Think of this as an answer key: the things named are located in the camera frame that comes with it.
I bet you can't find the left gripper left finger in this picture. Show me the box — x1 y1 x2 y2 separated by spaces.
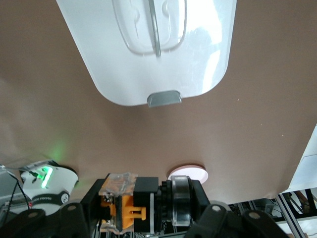
0 178 107 238

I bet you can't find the pink round plate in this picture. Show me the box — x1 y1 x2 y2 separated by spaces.
167 163 210 184

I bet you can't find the aluminium profile frame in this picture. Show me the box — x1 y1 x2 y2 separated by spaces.
276 187 317 225

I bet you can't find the white plastic container lid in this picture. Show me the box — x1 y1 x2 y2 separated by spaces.
55 0 238 108

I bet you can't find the grey box latch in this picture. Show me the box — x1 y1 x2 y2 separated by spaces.
147 89 183 109

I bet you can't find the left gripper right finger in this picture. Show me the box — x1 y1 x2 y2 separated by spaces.
190 179 295 238

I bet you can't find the black arm base cable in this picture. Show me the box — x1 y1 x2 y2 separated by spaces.
0 163 35 212

